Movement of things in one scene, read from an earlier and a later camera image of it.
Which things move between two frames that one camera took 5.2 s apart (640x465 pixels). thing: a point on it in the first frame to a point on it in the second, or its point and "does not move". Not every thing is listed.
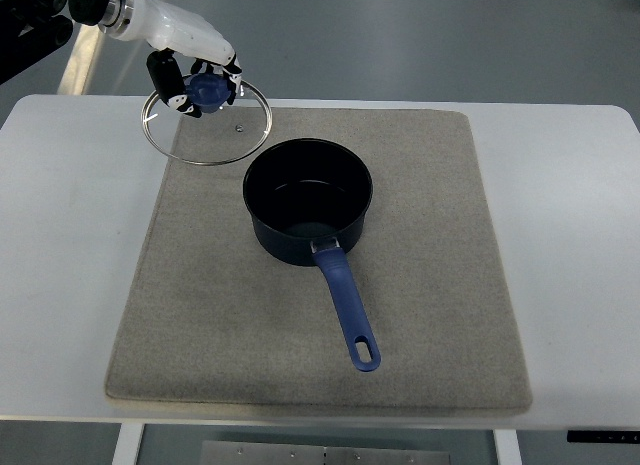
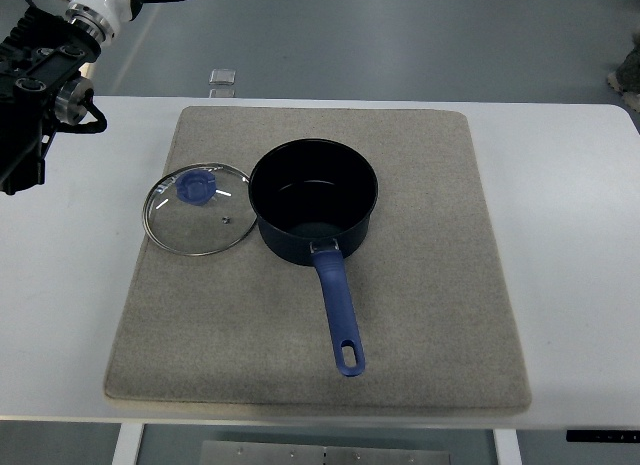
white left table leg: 125,453 does not move
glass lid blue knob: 223,133 to 199,208
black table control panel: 602,436 does not move
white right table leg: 507,447 does not move
